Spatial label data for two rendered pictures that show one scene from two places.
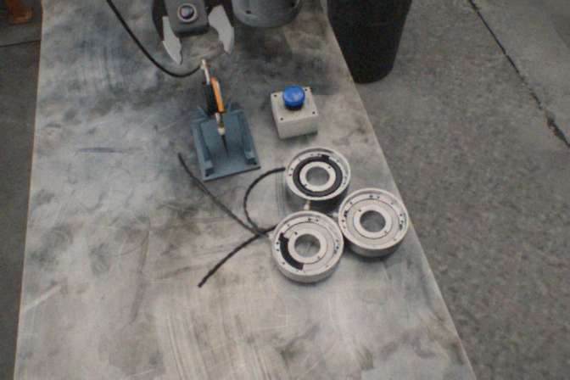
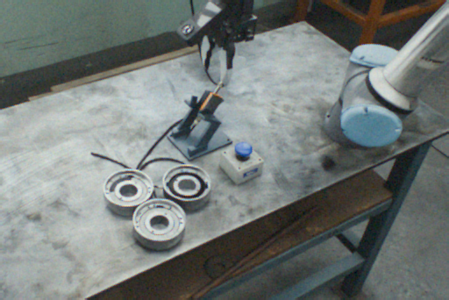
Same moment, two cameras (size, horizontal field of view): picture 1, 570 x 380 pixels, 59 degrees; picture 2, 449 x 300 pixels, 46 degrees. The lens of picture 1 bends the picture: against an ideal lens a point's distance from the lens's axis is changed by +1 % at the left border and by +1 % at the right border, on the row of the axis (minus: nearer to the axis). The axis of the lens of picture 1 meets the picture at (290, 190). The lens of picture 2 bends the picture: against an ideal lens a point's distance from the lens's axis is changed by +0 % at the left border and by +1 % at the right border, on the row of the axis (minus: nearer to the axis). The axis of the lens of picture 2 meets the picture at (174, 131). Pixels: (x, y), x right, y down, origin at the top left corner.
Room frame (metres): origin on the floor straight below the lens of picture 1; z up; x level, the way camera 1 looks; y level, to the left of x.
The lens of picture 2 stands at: (0.13, -0.75, 1.66)
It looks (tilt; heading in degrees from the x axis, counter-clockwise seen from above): 41 degrees down; 67
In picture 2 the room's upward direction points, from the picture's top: 3 degrees clockwise
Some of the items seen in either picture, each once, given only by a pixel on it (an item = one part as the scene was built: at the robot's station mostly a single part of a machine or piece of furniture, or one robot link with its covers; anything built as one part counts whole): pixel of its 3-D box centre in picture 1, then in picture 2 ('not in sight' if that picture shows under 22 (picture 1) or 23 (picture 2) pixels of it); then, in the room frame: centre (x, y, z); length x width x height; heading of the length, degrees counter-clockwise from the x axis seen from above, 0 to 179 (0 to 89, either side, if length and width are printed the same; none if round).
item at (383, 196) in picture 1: (371, 224); (159, 225); (0.36, -0.12, 0.82); 0.10 x 0.10 x 0.04
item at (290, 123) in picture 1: (293, 109); (243, 161); (0.60, -0.02, 0.82); 0.08 x 0.07 x 0.05; 9
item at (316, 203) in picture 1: (317, 179); (187, 188); (0.45, -0.05, 0.82); 0.10 x 0.10 x 0.04
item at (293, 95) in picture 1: (293, 102); (242, 154); (0.60, -0.02, 0.85); 0.04 x 0.04 x 0.05
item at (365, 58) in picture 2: not in sight; (373, 76); (0.93, 0.02, 0.97); 0.13 x 0.12 x 0.14; 52
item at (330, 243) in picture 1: (307, 248); (128, 193); (0.33, -0.02, 0.82); 0.08 x 0.08 x 0.02
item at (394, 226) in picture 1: (371, 224); (159, 225); (0.36, -0.12, 0.82); 0.08 x 0.08 x 0.02
